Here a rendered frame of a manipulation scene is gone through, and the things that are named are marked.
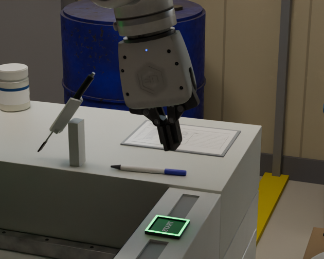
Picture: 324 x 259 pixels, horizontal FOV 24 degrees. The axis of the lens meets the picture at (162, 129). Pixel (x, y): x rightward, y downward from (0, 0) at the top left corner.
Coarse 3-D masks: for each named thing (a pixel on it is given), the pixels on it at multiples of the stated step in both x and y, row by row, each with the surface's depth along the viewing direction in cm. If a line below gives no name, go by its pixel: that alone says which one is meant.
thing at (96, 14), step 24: (72, 24) 293; (96, 24) 286; (192, 24) 294; (72, 48) 297; (96, 48) 288; (192, 48) 298; (72, 72) 301; (96, 72) 292; (72, 96) 305; (96, 96) 295; (120, 96) 292
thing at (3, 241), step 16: (0, 240) 138; (16, 240) 136; (32, 240) 135; (48, 240) 135; (64, 240) 135; (48, 256) 135; (64, 256) 134; (80, 256) 133; (96, 256) 132; (112, 256) 131
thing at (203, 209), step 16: (176, 192) 128; (192, 192) 128; (160, 208) 123; (176, 208) 123; (192, 208) 123; (208, 208) 123; (144, 224) 117; (192, 224) 117; (208, 224) 121; (128, 240) 112; (144, 240) 112; (160, 240) 112; (176, 240) 112; (192, 240) 112; (208, 240) 122; (128, 256) 108; (144, 256) 109; (160, 256) 108; (176, 256) 108; (192, 256) 113; (208, 256) 124
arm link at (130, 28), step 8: (144, 16) 101; (152, 16) 102; (160, 16) 102; (168, 16) 103; (120, 24) 103; (128, 24) 102; (136, 24) 102; (144, 24) 102; (152, 24) 102; (160, 24) 102; (168, 24) 103; (120, 32) 104; (128, 32) 103; (136, 32) 102; (144, 32) 102; (152, 32) 103; (160, 32) 104
